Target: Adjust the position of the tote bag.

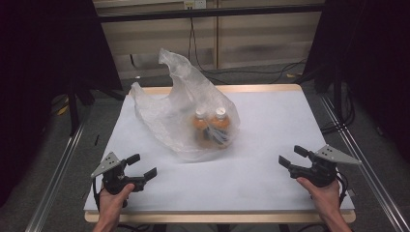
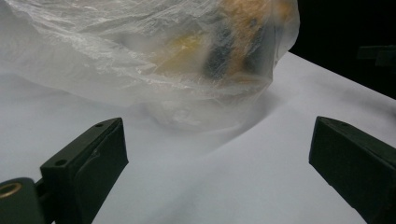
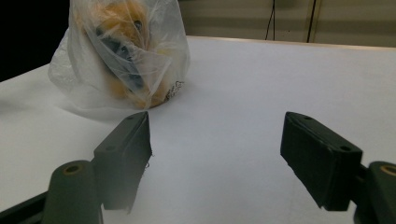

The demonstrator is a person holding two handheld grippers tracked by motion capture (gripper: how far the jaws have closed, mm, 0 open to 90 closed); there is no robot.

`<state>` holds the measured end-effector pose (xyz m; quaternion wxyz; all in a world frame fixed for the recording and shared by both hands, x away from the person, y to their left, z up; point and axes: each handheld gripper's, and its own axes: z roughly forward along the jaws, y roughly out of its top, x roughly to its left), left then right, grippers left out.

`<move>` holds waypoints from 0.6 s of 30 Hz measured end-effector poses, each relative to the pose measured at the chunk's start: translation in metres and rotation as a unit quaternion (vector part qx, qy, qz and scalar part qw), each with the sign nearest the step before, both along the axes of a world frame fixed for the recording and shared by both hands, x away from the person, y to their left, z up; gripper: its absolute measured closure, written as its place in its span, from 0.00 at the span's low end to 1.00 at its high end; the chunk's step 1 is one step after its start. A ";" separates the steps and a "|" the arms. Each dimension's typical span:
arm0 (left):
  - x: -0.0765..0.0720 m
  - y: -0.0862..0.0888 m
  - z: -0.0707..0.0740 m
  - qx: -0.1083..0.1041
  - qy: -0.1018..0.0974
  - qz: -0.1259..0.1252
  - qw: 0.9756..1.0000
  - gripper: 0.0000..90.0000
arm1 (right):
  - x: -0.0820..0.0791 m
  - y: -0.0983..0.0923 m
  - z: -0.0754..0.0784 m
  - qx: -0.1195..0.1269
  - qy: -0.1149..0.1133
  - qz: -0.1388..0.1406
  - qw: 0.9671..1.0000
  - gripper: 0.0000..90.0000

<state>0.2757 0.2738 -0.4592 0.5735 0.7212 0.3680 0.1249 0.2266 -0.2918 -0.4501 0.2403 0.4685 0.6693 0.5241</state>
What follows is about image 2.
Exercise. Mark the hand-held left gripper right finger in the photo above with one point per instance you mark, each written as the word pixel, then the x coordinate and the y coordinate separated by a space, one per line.
pixel 355 161

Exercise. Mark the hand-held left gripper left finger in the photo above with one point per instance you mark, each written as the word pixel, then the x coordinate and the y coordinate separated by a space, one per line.
pixel 81 174

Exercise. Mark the clear plastic bag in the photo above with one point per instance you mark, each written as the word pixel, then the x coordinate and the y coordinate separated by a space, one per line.
pixel 93 62

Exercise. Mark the orange juice bottle white cap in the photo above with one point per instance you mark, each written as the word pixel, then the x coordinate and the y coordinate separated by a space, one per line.
pixel 249 31

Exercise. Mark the white table sheet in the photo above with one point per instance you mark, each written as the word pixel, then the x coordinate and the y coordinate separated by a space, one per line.
pixel 218 186

